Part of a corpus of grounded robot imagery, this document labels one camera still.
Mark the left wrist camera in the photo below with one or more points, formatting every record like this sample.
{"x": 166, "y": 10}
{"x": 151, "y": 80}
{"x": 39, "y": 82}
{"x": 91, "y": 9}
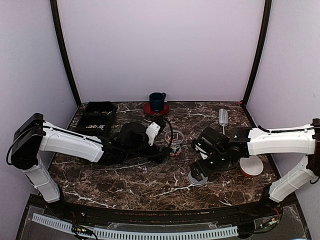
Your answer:
{"x": 152, "y": 131}

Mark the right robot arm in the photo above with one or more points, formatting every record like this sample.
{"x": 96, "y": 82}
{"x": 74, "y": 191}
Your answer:
{"x": 217, "y": 149}

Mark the orange white bowl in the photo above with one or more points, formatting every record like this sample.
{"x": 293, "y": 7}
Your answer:
{"x": 251, "y": 166}

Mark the clear plastic cup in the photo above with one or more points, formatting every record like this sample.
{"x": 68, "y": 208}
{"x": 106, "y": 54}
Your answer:
{"x": 177, "y": 142}

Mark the black frame post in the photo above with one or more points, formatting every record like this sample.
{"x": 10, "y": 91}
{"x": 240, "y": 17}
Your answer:
{"x": 259, "y": 51}
{"x": 63, "y": 51}

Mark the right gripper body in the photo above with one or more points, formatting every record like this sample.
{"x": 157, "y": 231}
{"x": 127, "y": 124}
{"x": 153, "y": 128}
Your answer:
{"x": 207, "y": 169}

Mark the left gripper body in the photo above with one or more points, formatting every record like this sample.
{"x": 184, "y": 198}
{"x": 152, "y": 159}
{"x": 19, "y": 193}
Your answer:
{"x": 153, "y": 156}

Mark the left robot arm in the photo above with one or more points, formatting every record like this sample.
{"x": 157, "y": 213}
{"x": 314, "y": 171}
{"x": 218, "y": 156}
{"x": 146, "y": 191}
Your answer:
{"x": 134, "y": 140}

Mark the right black frame post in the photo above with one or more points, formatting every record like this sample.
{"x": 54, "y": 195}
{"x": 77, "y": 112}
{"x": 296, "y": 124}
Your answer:
{"x": 259, "y": 51}

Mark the metal scoop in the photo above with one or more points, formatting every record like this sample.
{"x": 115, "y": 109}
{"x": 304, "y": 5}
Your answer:
{"x": 223, "y": 119}

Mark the round metal lid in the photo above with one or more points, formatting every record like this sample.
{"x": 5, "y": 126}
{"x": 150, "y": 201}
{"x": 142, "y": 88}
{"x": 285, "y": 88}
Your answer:
{"x": 197, "y": 181}

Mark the dark blue mug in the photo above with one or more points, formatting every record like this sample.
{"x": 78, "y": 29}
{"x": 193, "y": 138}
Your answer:
{"x": 157, "y": 101}

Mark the black front rail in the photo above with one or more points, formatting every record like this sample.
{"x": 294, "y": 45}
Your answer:
{"x": 239, "y": 214}

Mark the white slotted cable duct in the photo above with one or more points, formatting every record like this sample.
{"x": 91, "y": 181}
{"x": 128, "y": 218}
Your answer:
{"x": 121, "y": 231}

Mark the left black frame post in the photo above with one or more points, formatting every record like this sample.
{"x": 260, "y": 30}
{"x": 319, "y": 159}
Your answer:
{"x": 63, "y": 51}

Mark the black three-compartment candy bin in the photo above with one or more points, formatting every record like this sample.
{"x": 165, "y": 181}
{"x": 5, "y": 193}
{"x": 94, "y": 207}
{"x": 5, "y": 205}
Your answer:
{"x": 97, "y": 119}

